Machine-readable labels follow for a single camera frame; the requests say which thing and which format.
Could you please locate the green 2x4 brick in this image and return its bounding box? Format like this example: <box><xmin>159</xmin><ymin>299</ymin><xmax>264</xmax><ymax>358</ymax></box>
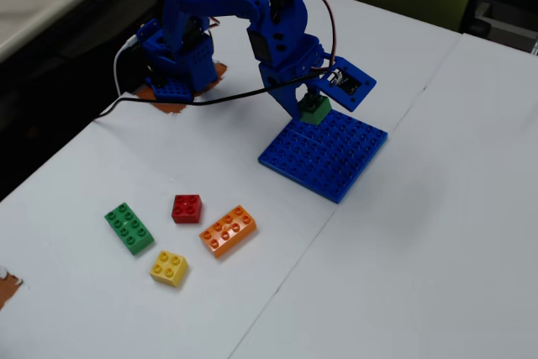
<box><xmin>103</xmin><ymin>202</ymin><xmax>156</xmax><ymax>256</ymax></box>

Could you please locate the green 2x2 brick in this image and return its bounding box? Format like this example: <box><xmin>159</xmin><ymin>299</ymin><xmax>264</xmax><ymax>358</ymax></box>
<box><xmin>298</xmin><ymin>96</ymin><xmax>333</xmax><ymax>127</ymax></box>

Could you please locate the yellow 2x2 brick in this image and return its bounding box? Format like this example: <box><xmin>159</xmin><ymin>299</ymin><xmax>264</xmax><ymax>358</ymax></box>
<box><xmin>149</xmin><ymin>250</ymin><xmax>189</xmax><ymax>288</ymax></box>

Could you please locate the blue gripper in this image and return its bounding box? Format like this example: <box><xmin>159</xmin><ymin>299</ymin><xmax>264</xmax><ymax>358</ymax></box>
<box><xmin>258</xmin><ymin>37</ymin><xmax>335</xmax><ymax>123</ymax></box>

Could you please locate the red 2x2 brick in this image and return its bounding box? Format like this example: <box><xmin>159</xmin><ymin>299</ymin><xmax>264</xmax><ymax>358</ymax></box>
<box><xmin>171</xmin><ymin>194</ymin><xmax>203</xmax><ymax>224</ymax></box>

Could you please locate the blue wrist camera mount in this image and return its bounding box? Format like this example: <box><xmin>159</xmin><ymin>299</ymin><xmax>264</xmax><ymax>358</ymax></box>
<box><xmin>315</xmin><ymin>55</ymin><xmax>377</xmax><ymax>114</ymax></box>

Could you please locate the black camera cable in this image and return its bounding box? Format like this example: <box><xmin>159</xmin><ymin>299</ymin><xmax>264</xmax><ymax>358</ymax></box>
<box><xmin>95</xmin><ymin>74</ymin><xmax>321</xmax><ymax>121</ymax></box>

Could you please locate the dark gray box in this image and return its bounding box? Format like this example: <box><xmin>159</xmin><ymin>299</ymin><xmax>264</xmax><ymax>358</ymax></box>
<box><xmin>460</xmin><ymin>0</ymin><xmax>538</xmax><ymax>55</ymax></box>

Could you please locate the orange 2x4 brick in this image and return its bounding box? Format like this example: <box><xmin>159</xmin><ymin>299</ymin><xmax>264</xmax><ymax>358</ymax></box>
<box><xmin>199</xmin><ymin>204</ymin><xmax>258</xmax><ymax>259</ymax></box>

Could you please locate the red white servo wire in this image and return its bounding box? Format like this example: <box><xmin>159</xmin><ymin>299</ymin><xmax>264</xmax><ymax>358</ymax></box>
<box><xmin>300</xmin><ymin>0</ymin><xmax>340</xmax><ymax>78</ymax></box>

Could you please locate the white power cable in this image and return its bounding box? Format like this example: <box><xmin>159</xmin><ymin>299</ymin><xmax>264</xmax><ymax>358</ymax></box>
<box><xmin>113</xmin><ymin>34</ymin><xmax>140</xmax><ymax>98</ymax></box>

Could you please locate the blue 8x8 studded baseplate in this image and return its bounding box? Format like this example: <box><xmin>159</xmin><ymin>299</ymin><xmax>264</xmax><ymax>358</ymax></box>
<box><xmin>257</xmin><ymin>108</ymin><xmax>389</xmax><ymax>205</ymax></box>

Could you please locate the white side table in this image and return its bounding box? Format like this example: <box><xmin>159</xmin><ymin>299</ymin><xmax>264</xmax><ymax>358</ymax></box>
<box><xmin>0</xmin><ymin>0</ymin><xmax>111</xmax><ymax>64</ymax></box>

